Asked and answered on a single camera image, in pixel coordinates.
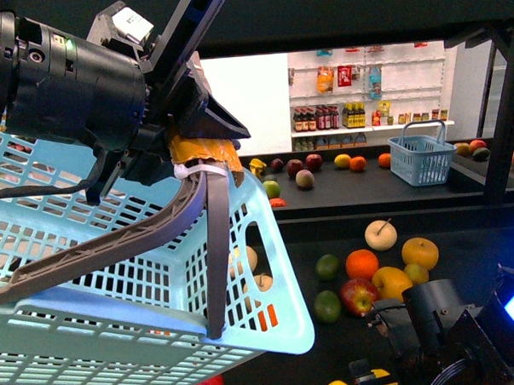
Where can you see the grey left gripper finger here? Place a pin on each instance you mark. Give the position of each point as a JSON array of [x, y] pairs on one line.
[[217, 248], [118, 245]]

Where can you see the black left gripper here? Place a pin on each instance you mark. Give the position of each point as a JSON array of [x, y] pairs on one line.
[[176, 96]]

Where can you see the large light blue basket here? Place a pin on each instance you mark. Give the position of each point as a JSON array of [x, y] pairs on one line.
[[141, 321]]

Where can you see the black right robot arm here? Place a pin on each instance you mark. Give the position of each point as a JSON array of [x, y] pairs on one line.
[[437, 339]]

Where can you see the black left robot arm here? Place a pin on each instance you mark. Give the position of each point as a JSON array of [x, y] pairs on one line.
[[129, 98]]

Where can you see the green apple back shelf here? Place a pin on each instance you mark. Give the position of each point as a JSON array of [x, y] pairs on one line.
[[272, 189]]

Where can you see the red tomato back shelf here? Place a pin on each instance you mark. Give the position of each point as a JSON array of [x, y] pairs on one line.
[[277, 203]]

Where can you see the yellow lemon back shelf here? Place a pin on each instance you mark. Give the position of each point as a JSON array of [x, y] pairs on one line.
[[342, 161]]

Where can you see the orange mandarin back shelf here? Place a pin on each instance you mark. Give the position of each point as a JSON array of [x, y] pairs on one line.
[[357, 164]]

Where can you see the orange fruit front shelf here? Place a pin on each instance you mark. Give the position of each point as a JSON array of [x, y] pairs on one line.
[[361, 264]]

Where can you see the red apple front shelf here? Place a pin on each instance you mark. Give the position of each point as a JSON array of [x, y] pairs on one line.
[[358, 296]]

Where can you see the small blue basket on shelf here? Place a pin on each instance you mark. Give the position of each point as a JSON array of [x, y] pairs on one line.
[[421, 160]]

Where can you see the pink peach fruit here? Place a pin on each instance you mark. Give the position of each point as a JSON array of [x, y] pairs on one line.
[[304, 179]]

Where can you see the dark red apple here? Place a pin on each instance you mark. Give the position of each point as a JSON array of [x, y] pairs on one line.
[[314, 162]]

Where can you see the green lime upper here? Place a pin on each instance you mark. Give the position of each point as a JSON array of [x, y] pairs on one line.
[[327, 267]]

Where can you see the green lime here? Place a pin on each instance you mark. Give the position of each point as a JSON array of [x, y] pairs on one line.
[[327, 307], [327, 267]]

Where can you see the green lime lower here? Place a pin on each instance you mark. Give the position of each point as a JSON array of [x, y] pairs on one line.
[[327, 307]]

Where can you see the pale white pear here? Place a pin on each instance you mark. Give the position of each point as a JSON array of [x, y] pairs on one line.
[[380, 235]]

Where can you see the orange at basket side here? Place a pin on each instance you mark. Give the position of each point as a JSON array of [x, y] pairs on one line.
[[384, 160]]

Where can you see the golden round pear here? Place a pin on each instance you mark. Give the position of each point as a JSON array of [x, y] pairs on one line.
[[420, 251]]

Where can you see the small yellow green fruit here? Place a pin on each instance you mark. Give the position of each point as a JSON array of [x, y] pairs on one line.
[[417, 273]]

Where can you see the white grocery wall shelf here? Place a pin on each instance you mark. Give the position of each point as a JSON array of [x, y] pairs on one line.
[[370, 98]]

